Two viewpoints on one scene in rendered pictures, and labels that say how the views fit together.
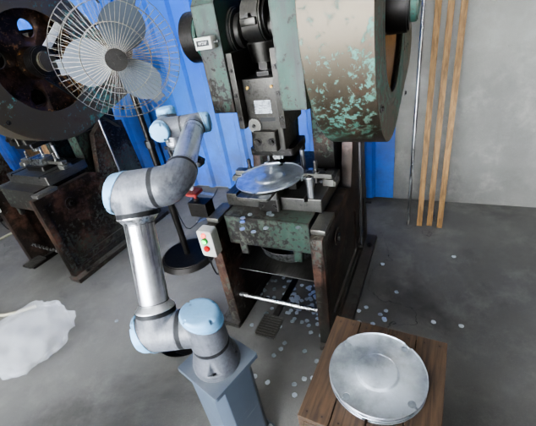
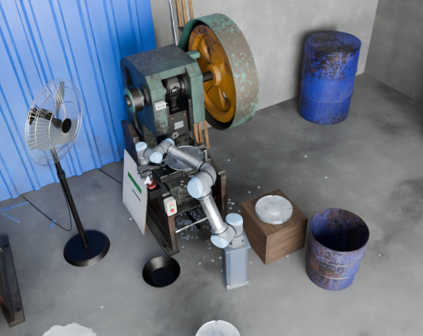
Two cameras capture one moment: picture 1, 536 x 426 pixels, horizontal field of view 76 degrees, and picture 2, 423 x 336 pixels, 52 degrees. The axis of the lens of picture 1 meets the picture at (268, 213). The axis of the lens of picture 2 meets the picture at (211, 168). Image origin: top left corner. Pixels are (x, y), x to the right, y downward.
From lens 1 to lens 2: 2.50 m
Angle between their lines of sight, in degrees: 47
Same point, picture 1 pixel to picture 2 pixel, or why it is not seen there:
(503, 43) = not seen: hidden behind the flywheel
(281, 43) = (195, 97)
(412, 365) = (279, 199)
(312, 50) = (239, 106)
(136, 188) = (209, 181)
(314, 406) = (268, 230)
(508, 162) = not seen: hidden behind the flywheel
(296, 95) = (201, 115)
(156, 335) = (229, 234)
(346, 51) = (250, 103)
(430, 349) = (277, 193)
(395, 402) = (286, 211)
